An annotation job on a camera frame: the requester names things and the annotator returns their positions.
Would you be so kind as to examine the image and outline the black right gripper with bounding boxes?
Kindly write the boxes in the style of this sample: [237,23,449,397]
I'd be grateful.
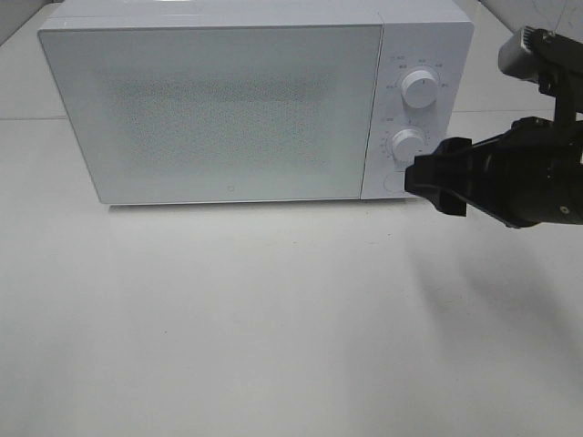
[404,29,582,228]

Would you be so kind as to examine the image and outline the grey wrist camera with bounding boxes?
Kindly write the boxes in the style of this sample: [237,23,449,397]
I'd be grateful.
[497,25,543,83]

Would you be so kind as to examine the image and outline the round white door button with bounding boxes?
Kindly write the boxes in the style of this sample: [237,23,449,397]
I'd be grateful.
[384,171,405,197]

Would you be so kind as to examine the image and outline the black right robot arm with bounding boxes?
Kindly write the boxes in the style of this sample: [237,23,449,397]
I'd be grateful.
[404,26,582,229]

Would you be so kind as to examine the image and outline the white timer knob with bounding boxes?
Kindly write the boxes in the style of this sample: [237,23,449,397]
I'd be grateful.
[389,127,425,163]

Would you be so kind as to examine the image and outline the white microwave door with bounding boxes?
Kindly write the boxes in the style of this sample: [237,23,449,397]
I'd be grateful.
[39,25,382,205]

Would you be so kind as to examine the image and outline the upper white power knob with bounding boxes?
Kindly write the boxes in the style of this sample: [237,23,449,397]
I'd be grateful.
[400,66,440,109]

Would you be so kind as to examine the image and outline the white microwave oven body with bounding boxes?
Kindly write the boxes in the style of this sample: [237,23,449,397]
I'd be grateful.
[38,1,474,200]

